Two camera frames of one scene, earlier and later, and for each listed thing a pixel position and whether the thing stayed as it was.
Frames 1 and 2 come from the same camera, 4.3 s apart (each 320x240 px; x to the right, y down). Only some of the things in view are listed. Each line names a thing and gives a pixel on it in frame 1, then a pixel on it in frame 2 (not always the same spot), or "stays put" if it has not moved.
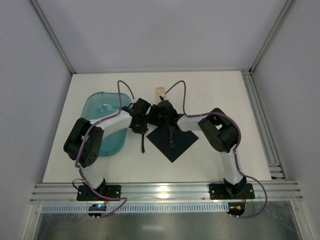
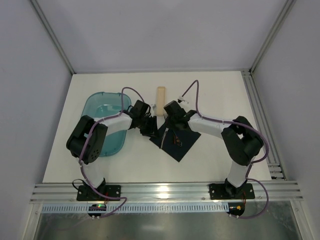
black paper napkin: x=182 y=140 stays put
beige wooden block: x=159 y=92 stays put
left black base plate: x=85 y=193 stays put
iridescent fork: x=171 y=138 → x=175 y=137
